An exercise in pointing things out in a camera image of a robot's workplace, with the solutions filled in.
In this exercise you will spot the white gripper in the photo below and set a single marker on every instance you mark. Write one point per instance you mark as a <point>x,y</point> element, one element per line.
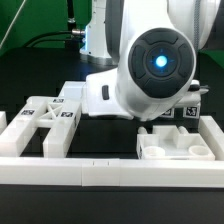
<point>111,92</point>

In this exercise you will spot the white chair seat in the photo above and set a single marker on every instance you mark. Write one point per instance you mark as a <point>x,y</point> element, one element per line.
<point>169,142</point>

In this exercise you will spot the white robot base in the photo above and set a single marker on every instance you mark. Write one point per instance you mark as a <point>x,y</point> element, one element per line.
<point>95,47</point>

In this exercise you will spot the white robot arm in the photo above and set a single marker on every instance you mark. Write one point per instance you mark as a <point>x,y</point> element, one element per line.
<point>154,44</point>

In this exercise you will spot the white part at left edge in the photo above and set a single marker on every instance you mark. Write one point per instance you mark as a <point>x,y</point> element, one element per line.
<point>3,122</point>

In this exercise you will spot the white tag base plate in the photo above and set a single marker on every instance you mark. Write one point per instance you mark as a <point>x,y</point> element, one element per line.
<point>72,91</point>

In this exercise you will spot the white chair back frame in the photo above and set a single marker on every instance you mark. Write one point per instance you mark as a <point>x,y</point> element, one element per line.
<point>61,116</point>

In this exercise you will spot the white obstacle fence wall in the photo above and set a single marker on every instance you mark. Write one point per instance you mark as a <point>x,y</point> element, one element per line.
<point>15,169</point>

